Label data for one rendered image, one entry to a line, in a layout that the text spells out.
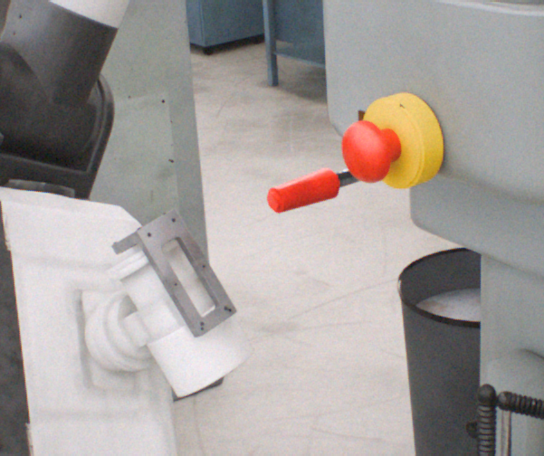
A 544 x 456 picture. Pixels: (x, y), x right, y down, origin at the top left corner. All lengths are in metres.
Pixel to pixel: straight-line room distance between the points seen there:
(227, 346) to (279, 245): 4.17
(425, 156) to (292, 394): 3.18
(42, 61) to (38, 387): 0.27
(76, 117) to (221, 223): 4.31
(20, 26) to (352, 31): 0.31
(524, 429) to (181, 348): 0.27
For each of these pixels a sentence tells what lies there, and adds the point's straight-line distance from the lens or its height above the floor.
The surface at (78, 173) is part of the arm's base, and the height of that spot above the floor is 1.67.
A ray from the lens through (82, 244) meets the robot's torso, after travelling 0.91.
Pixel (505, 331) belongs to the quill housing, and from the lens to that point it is 0.93.
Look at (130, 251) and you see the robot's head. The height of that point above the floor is 1.68.
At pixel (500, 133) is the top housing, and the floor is 1.78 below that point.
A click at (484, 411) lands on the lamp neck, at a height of 1.57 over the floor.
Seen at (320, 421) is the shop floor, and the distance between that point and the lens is 3.72.
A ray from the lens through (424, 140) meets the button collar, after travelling 0.71.
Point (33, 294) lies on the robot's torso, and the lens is 0.87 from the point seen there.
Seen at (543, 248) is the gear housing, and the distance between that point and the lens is 0.82.
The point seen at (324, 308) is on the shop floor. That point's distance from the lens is 4.41.
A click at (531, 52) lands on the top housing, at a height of 1.83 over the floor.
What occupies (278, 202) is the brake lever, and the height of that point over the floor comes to 1.70.
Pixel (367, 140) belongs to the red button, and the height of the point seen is 1.77.
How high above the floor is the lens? 2.00
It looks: 23 degrees down
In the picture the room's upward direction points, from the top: 4 degrees counter-clockwise
